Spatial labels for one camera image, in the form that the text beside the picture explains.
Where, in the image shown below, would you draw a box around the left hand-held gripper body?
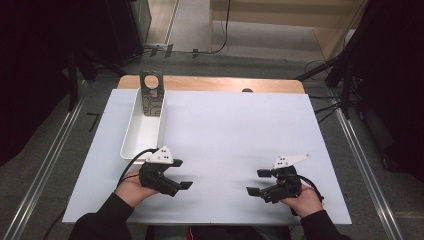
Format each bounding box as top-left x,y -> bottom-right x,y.
138,145 -> 181,198

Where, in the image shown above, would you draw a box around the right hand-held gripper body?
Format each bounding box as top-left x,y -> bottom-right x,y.
260,153 -> 311,205

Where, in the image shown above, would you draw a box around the white storage box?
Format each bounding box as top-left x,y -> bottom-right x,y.
119,85 -> 167,164

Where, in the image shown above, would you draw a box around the person's left hand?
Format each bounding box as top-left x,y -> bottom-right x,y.
114,171 -> 159,208

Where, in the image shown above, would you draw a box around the person's right hand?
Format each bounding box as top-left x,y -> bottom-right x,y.
279,183 -> 324,219

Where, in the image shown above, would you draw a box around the white table board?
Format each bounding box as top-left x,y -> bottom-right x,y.
62,88 -> 353,226

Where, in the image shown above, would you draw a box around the black metal stand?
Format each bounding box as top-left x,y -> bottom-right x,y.
66,49 -> 128,112
296,49 -> 356,119

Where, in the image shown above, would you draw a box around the dark equipment cabinet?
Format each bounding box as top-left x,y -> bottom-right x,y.
106,0 -> 153,66

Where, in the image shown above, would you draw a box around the light wooden shelf unit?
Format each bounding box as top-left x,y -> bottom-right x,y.
208,0 -> 369,61

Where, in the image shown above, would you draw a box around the left hand-held gripper cable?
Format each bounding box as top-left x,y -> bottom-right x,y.
116,148 -> 158,188

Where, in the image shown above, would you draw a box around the hand-held gripper cable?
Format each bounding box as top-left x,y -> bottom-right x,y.
298,174 -> 324,203
116,148 -> 158,188

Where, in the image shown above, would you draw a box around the right hand-held gripper cable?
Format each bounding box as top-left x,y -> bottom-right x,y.
298,174 -> 324,203

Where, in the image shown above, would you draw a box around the aluminium floor rail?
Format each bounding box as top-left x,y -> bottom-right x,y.
3,99 -> 84,240
334,108 -> 406,240

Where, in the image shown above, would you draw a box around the black floor cables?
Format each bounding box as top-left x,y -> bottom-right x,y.
309,94 -> 344,124

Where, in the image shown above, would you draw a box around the black hanging cable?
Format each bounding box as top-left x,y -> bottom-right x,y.
213,0 -> 232,54

